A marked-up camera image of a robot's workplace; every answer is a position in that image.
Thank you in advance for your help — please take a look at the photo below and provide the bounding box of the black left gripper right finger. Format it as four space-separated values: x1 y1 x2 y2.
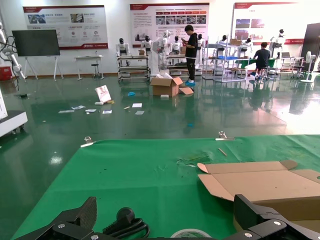
224 193 320 240

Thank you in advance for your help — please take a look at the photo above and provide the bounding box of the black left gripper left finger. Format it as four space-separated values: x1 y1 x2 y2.
14 196 106 240

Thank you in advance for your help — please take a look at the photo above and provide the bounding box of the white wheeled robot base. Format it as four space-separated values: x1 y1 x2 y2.
0 89 29 139

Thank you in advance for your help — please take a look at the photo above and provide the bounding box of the cardboard box with holed flap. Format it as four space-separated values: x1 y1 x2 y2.
196 159 320 235

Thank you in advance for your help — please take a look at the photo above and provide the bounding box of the red box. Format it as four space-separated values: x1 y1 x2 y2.
0 65 13 82

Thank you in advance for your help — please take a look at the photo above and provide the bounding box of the green table cloth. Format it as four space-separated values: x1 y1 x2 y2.
11 134 320 240

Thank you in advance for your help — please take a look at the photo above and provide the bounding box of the translucent tape roll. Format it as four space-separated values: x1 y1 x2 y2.
169 228 212 240

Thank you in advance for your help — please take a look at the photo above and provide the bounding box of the silver binder clip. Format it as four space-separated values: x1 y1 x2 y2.
214 130 236 142
79 136 97 148

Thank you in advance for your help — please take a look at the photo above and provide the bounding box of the clear plastic scrap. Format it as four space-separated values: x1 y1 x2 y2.
176 152 211 168

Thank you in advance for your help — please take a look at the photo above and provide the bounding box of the standing white red booklet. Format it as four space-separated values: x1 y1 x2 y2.
94 84 112 105

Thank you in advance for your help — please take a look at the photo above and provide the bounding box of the black stool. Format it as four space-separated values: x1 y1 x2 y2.
90 63 105 80

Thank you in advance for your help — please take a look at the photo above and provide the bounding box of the large open floor carton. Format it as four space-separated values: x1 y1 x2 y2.
149 73 195 98

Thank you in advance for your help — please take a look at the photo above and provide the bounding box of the metal roller rack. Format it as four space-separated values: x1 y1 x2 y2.
116 54 151 84
165 53 204 77

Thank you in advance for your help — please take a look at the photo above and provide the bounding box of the small white table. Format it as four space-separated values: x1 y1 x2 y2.
73 55 104 82

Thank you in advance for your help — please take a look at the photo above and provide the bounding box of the seated person dark shirt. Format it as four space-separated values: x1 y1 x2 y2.
250 41 271 81

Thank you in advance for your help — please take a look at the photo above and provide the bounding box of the white standing fan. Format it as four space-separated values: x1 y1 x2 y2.
299 50 317 84

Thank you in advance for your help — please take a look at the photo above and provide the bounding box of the tall white humanoid robot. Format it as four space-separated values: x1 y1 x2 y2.
149 29 173 78

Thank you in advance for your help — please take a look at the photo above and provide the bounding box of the black display on stand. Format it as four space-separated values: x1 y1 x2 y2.
11 29 65 81

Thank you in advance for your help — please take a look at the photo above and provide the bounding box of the dark tall cabinet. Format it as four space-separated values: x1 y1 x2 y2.
300 22 320 74

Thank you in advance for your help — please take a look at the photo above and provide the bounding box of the standing person in black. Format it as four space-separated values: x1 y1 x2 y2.
181 24 200 86

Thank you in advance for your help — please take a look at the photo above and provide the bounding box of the black power cord with plug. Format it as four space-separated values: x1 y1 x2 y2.
101 206 151 239

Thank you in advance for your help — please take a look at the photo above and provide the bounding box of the grey metal frame shelf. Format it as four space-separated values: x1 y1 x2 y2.
201 40 249 83

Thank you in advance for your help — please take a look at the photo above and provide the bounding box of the wall info poster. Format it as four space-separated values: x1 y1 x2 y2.
231 1 310 46
22 5 109 50
129 2 210 49

